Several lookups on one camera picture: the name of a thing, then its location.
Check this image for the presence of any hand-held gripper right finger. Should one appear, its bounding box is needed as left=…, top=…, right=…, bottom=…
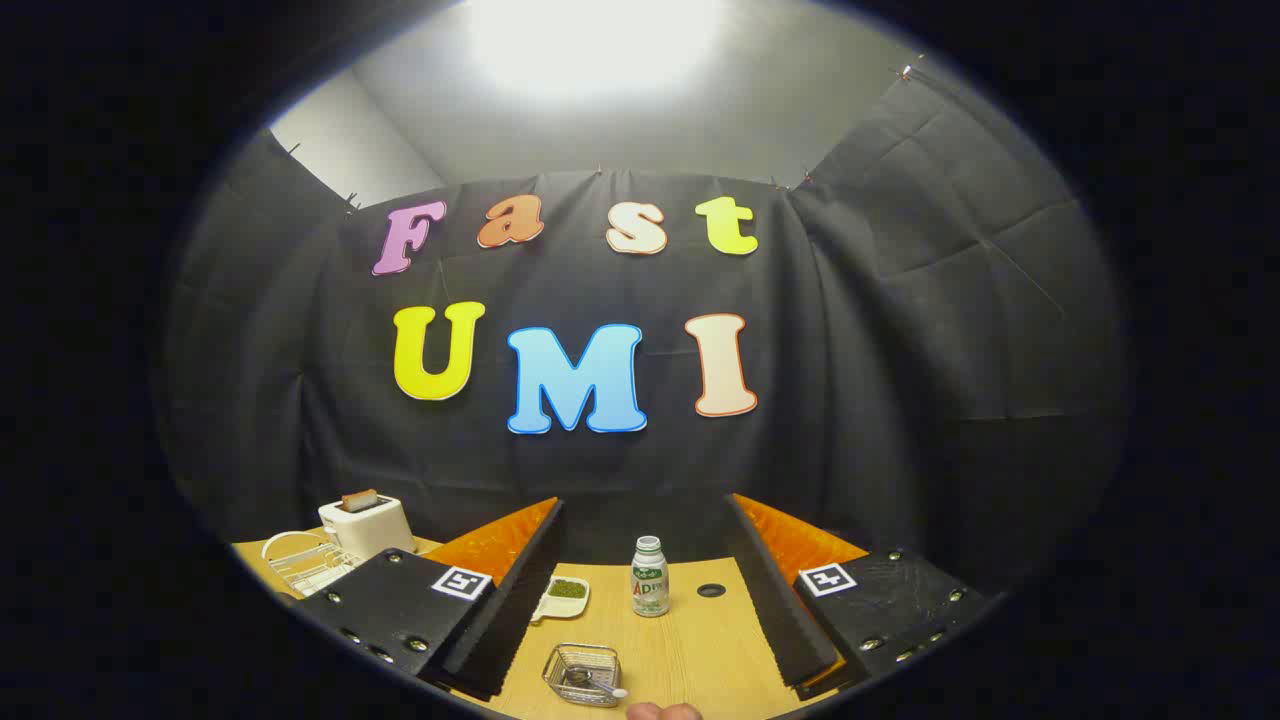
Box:
left=722, top=492, right=1006, bottom=701

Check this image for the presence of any white wire dish rack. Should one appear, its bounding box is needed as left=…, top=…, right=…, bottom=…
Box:
left=260, top=530, right=366, bottom=599

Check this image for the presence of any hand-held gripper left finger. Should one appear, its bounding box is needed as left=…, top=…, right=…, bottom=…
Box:
left=290, top=497, right=566, bottom=701

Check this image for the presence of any white drink bottle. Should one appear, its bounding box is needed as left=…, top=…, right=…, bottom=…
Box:
left=631, top=536, right=671, bottom=618

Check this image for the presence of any white divided dish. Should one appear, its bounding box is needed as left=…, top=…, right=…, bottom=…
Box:
left=530, top=575, right=591, bottom=623

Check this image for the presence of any checked handle spoon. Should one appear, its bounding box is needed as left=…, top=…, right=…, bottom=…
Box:
left=565, top=668, right=629, bottom=699

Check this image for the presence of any white toaster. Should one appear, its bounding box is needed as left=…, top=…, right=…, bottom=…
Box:
left=318, top=493, right=416, bottom=561

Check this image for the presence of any metal wire basket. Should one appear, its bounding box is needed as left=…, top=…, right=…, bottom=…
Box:
left=542, top=643, right=623, bottom=708

